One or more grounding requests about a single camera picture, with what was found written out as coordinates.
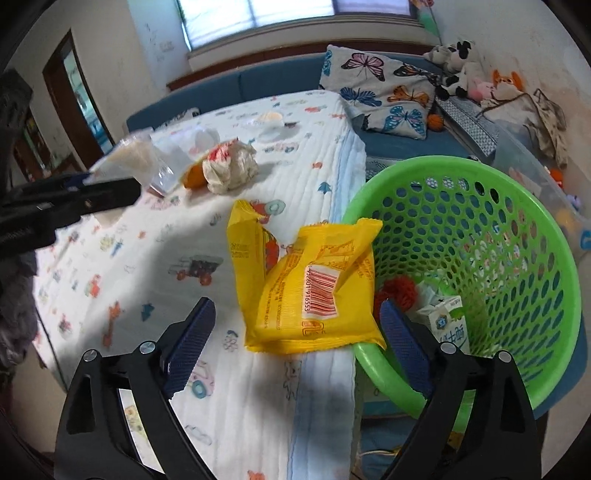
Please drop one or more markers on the crumpled white tissue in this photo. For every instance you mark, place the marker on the crumpled white tissue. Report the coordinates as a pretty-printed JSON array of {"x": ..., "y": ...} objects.
[{"x": 229, "y": 165}]

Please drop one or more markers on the orange peel piece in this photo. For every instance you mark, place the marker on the orange peel piece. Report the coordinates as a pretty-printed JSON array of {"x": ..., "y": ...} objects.
[{"x": 193, "y": 178}]

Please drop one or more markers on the cow plush toy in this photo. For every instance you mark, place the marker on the cow plush toy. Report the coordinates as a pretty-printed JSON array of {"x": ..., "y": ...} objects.
[{"x": 461, "y": 66}]

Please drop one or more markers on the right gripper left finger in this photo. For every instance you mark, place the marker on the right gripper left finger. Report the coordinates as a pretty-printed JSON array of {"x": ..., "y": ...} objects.
[{"x": 94, "y": 440}]

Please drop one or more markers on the clear plastic bag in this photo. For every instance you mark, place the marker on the clear plastic bag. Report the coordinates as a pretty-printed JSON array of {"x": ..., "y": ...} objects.
[{"x": 157, "y": 159}]

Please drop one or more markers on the small orange ball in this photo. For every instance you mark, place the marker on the small orange ball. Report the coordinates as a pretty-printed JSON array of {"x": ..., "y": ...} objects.
[{"x": 435, "y": 122}]

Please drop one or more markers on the orange fox plush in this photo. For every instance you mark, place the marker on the orange fox plush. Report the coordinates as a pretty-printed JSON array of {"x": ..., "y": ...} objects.
[{"x": 507, "y": 87}]

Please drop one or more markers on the patterned beige cloth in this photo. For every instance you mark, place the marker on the patterned beige cloth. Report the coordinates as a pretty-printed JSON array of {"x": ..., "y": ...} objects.
[{"x": 554, "y": 125}]

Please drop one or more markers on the clear toy storage box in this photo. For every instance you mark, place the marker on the clear toy storage box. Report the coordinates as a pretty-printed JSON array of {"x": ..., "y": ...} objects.
[{"x": 569, "y": 210}]

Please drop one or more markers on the milk carton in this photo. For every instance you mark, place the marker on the milk carton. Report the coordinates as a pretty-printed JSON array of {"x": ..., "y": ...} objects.
[{"x": 445, "y": 317}]

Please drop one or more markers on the window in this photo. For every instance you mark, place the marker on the window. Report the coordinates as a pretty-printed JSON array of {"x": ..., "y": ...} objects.
[{"x": 205, "y": 21}]

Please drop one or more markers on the green plastic basket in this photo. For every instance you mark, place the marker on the green plastic basket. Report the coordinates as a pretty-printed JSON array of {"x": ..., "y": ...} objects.
[{"x": 472, "y": 231}]

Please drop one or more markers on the butterfly pillow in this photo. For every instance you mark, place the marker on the butterfly pillow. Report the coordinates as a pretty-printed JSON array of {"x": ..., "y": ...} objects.
[{"x": 391, "y": 96}]

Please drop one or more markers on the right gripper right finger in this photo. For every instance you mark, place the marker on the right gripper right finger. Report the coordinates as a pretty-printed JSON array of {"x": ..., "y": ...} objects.
[{"x": 477, "y": 422}]

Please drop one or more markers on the doorway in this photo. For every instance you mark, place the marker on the doorway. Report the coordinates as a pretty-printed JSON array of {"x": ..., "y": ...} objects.
[{"x": 74, "y": 104}]

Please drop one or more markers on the pink pig plush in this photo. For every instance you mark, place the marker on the pink pig plush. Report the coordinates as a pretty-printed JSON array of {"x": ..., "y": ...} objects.
[{"x": 481, "y": 90}]

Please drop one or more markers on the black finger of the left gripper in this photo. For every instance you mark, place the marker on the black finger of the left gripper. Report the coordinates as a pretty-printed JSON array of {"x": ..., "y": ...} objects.
[{"x": 32, "y": 213}]

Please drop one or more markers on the white patterned tablecloth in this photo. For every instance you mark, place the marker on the white patterned tablecloth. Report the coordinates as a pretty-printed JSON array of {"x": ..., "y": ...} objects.
[{"x": 112, "y": 287}]

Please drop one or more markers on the yellow snack wrapper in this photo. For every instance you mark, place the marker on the yellow snack wrapper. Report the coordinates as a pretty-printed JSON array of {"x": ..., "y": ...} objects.
[{"x": 319, "y": 295}]

